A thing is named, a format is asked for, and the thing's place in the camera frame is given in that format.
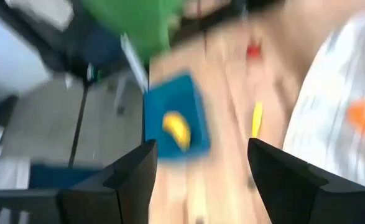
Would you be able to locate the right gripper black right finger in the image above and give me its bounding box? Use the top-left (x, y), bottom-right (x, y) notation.
top-left (247, 138), bottom-right (365, 224)

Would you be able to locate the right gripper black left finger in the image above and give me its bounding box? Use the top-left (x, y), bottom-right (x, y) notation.
top-left (59, 139), bottom-right (159, 224)

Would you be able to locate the large yellow toy banana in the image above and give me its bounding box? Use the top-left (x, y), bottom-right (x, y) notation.
top-left (162, 110), bottom-right (192, 152)

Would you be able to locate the small dark toy berry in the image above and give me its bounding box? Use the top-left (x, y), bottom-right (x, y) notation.
top-left (246, 43), bottom-right (262, 59)

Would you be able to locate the teal plastic tupperware container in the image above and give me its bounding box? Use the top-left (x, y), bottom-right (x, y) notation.
top-left (143, 73), bottom-right (211, 160)

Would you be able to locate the white checked cloth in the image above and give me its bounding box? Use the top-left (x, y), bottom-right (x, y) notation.
top-left (282, 9), bottom-right (365, 189)

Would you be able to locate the tall leafy potted plant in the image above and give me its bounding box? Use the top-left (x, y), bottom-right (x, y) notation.
top-left (81, 0), bottom-right (186, 65)

